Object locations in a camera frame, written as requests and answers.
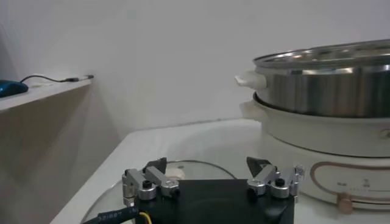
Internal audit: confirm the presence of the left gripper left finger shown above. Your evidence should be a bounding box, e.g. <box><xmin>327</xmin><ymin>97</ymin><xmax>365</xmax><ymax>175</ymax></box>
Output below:
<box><xmin>121</xmin><ymin>157</ymin><xmax>180</xmax><ymax>208</ymax></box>

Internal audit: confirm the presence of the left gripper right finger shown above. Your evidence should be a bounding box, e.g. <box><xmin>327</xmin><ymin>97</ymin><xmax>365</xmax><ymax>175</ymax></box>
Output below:
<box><xmin>246</xmin><ymin>156</ymin><xmax>305</xmax><ymax>201</ymax></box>

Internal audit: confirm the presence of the round glass pot lid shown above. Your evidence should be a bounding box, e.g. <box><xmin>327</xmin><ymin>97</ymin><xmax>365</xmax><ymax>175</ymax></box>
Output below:
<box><xmin>80</xmin><ymin>159</ymin><xmax>238</xmax><ymax>224</ymax></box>

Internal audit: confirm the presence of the stainless steel steamer basket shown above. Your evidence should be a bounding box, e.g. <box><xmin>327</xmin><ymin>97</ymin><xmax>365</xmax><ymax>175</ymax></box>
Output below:
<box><xmin>234</xmin><ymin>38</ymin><xmax>390</xmax><ymax>119</ymax></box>

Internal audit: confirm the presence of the white electric cooker base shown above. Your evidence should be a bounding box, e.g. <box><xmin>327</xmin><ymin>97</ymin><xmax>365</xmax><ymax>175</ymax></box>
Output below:
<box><xmin>239</xmin><ymin>94</ymin><xmax>390</xmax><ymax>214</ymax></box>

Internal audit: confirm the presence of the white side table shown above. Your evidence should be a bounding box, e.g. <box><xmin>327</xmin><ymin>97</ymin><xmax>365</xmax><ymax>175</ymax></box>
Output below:
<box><xmin>0</xmin><ymin>77</ymin><xmax>93</xmax><ymax>112</ymax></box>

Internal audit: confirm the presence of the blue computer mouse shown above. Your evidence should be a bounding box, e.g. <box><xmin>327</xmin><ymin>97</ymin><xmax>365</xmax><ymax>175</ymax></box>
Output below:
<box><xmin>0</xmin><ymin>79</ymin><xmax>29</xmax><ymax>99</ymax></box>

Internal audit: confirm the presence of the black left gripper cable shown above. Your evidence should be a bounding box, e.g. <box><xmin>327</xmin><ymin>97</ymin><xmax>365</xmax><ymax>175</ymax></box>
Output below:
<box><xmin>82</xmin><ymin>206</ymin><xmax>153</xmax><ymax>224</ymax></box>

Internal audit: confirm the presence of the thin black desk cable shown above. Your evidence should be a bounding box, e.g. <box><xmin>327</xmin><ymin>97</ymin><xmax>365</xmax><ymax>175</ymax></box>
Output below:
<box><xmin>19</xmin><ymin>74</ymin><xmax>81</xmax><ymax>84</ymax></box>

